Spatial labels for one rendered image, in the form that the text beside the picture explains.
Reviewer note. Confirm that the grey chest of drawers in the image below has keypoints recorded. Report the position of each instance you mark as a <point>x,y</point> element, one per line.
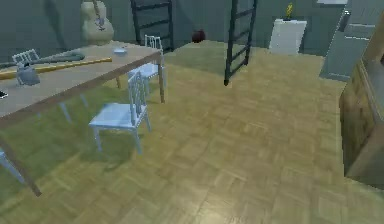
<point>350,46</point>

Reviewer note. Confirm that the dark red ball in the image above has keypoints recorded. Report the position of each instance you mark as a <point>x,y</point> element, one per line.
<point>198,35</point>

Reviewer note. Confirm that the black ladder shelf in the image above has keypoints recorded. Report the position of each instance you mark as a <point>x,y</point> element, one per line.
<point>233,43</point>
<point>138,23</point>

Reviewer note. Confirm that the white bowl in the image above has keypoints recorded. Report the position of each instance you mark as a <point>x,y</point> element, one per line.
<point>120,51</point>

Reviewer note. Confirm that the white cabinet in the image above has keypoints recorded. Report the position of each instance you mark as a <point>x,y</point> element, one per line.
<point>287,36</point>

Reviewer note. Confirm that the beige guitar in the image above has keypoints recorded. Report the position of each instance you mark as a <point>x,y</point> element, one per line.
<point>96,30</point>

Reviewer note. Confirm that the brown wooden table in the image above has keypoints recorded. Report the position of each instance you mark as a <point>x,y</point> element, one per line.
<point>63,83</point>

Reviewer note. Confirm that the yellow baseball bat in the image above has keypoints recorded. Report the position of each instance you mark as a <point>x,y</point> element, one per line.
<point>66,65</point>

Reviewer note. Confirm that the yellow statuette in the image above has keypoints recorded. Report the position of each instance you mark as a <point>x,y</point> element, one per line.
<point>288,11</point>

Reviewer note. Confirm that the grey baseball bat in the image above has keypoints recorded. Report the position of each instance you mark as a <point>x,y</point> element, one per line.
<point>56,58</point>

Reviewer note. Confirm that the grey kettle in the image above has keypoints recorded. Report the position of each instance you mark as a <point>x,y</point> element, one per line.
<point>27,75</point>

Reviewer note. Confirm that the brown wooden cupboard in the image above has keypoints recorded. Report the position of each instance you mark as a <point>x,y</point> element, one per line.
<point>363,116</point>

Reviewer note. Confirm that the black flat object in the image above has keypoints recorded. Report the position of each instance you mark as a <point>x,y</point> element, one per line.
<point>2,94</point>

